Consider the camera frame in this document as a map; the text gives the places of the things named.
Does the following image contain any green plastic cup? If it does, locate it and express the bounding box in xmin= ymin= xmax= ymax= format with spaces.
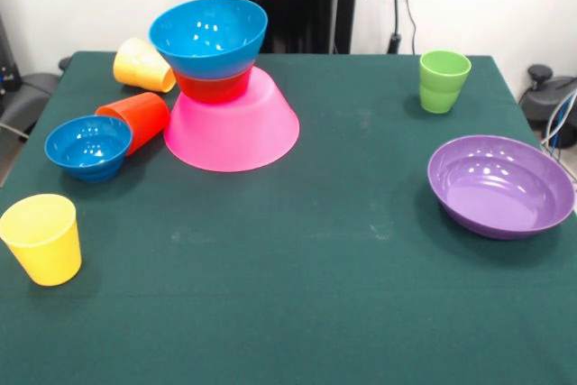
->
xmin=418 ymin=49 xmax=472 ymax=115

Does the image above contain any tangle of floor cables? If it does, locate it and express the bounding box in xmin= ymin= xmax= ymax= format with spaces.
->
xmin=539 ymin=89 xmax=577 ymax=154

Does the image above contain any purple plastic bowl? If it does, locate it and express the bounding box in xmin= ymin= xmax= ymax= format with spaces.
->
xmin=426 ymin=133 xmax=576 ymax=241

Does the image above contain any small orange bowl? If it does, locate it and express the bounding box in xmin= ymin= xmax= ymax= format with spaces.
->
xmin=173 ymin=64 xmax=254 ymax=105

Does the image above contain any lemon yellow plastic cup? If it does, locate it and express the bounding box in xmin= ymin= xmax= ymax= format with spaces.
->
xmin=0 ymin=193 xmax=83 ymax=288

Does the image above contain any small dark blue bowl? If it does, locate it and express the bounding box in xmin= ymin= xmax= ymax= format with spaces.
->
xmin=44 ymin=115 xmax=133 ymax=184

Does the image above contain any golden yellow plastic cup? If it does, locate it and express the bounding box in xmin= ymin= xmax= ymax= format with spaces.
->
xmin=112 ymin=37 xmax=178 ymax=94

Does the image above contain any black hanging cable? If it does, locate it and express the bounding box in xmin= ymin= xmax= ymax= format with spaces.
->
xmin=387 ymin=0 xmax=418 ymax=55

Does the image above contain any light blue plastic bowl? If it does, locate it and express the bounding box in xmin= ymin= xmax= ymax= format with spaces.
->
xmin=148 ymin=0 xmax=270 ymax=80

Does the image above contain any red-orange plastic cup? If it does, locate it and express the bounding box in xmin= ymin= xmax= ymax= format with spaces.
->
xmin=94 ymin=91 xmax=171 ymax=159

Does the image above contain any pink plastic bowl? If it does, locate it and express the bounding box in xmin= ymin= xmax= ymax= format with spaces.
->
xmin=162 ymin=65 xmax=301 ymax=173

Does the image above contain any dark green tablecloth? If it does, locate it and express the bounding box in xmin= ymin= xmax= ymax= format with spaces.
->
xmin=0 ymin=50 xmax=577 ymax=385

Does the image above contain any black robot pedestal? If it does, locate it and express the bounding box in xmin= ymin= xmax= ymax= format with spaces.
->
xmin=207 ymin=0 xmax=364 ymax=55

